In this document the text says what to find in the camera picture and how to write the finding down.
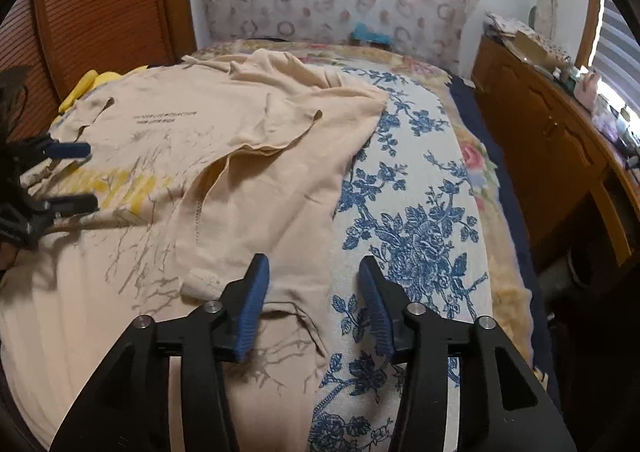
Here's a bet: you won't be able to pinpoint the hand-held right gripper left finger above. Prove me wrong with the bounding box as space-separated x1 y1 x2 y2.
50 253 271 452

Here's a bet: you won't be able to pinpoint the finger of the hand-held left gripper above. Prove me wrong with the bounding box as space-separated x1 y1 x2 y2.
20 134 92 161
27 193 99 225

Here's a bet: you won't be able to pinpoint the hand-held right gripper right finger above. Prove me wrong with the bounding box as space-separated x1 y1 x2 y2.
359 255 578 452

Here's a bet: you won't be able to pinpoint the beige printed t-shirt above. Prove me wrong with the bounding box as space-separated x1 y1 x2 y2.
0 49 391 452

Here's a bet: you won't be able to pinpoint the yellow plush toy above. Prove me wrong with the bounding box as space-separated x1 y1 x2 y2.
57 71 122 116

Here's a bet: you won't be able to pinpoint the blue floral white bed sheet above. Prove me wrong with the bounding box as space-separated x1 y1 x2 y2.
306 60 490 452

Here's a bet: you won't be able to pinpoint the navy mattress sheet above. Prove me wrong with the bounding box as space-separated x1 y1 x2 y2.
446 74 562 400

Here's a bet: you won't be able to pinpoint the wooden dresser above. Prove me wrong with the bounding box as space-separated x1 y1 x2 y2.
470 34 640 269

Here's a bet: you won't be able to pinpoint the small blue item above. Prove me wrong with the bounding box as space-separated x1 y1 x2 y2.
349 21 394 48

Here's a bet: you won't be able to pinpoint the cardboard box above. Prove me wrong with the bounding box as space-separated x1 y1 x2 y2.
509 29 572 72

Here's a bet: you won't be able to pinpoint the pink container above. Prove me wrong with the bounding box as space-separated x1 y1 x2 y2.
574 68 604 106

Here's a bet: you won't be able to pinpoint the pile of papers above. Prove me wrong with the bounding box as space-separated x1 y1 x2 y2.
481 11 532 39

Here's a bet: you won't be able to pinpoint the window blinds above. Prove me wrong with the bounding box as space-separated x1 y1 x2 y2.
589 0 640 106

